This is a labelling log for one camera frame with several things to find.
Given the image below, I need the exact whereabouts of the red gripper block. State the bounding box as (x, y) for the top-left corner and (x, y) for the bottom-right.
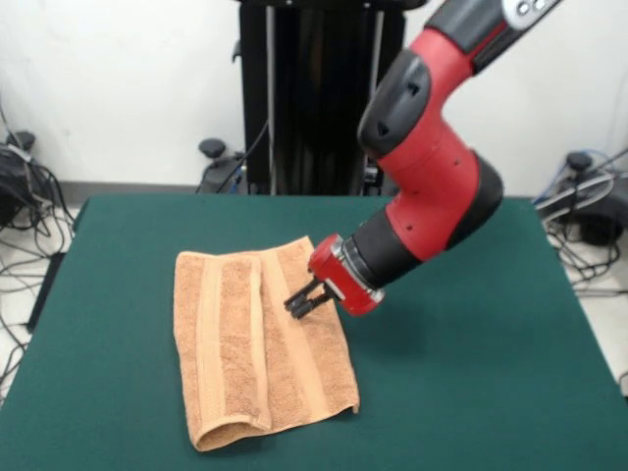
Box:
(284, 234), (387, 320)

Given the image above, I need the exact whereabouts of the tan terry towel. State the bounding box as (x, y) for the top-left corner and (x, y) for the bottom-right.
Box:
(174, 235), (362, 453)

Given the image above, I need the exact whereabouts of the dark green table cloth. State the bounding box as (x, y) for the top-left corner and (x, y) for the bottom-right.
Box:
(0, 194), (628, 471)

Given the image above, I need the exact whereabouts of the black stand base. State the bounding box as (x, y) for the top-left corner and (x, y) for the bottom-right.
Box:
(534, 150), (628, 246)
(0, 131), (68, 232)

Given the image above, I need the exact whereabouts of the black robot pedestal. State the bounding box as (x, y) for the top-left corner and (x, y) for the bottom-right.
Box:
(195, 0), (408, 197)

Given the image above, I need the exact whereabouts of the blue cable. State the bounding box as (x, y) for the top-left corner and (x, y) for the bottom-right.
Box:
(532, 148), (617, 207)

